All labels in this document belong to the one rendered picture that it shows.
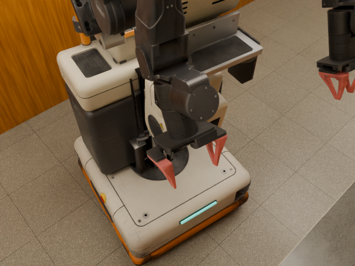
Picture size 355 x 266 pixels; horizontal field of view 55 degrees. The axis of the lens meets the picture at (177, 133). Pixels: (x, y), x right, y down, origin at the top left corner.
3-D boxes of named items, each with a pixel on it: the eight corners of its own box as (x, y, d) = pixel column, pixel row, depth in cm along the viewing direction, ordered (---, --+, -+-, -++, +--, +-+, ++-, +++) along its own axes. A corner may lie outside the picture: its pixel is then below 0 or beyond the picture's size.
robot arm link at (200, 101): (178, 29, 58) (132, 45, 55) (217, 32, 49) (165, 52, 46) (193, 94, 63) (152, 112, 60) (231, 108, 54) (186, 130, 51)
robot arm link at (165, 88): (174, 65, 61) (146, 76, 59) (194, 70, 55) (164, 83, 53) (183, 100, 64) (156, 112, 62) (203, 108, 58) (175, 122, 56)
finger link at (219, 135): (234, 166, 67) (226, 124, 62) (204, 183, 64) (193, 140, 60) (214, 154, 72) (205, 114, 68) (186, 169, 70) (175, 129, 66)
